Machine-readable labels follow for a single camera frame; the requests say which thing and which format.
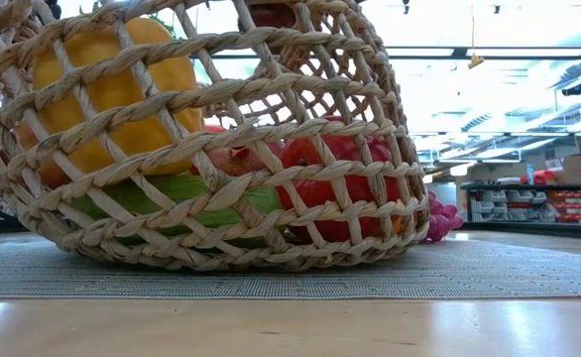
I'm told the large red apple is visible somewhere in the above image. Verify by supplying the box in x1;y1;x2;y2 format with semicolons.
276;115;402;245

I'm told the red apple with yellow patch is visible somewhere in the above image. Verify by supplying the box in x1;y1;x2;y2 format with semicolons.
189;124;286;179

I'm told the woven wicker basket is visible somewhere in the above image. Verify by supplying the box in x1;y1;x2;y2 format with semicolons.
0;0;430;273

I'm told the dark red vegetable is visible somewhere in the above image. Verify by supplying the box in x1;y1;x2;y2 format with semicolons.
247;1;297;30

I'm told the yellow bell pepper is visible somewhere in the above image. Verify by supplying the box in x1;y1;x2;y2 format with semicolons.
31;16;206;178

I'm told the light green leafy vegetable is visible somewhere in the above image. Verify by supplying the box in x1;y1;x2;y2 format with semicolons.
66;172;285;249

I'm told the grey woven placemat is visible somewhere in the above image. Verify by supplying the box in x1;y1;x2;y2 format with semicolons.
0;232;581;301

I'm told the purple grape bunch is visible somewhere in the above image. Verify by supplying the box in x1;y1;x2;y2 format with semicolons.
417;189;465;244

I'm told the black overhead bar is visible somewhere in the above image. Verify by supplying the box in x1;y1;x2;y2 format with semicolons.
210;45;581;60

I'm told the red object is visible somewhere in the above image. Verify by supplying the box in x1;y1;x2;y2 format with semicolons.
521;170;559;185

